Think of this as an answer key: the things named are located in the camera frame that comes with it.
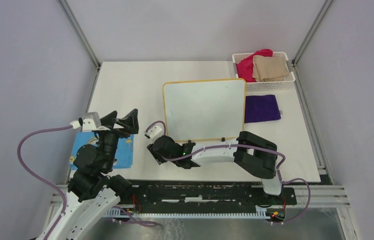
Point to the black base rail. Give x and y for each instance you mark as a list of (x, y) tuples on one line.
[(202, 197)]

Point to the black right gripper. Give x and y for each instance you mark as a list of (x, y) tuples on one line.
[(157, 157)]

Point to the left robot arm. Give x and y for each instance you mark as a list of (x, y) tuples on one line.
[(91, 192)]

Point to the red cloth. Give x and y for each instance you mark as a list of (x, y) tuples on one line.
[(245, 67)]

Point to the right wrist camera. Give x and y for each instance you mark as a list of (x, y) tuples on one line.
[(154, 132)]

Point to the white perforated basket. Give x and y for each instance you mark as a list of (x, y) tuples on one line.
[(285, 84)]

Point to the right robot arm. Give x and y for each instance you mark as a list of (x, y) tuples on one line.
[(257, 156)]

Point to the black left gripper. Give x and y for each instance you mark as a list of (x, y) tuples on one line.
[(130, 122)]

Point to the blue patterned cloth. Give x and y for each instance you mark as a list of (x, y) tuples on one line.
[(124, 154)]

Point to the beige cloth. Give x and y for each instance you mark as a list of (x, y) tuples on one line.
[(269, 69)]

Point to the yellow framed whiteboard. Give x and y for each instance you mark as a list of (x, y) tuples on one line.
[(203, 110)]

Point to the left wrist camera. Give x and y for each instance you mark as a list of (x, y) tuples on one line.
[(87, 123)]

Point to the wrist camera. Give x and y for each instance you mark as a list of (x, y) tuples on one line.
[(154, 132), (87, 123)]

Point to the purple cloth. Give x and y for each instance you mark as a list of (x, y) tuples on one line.
[(261, 108)]

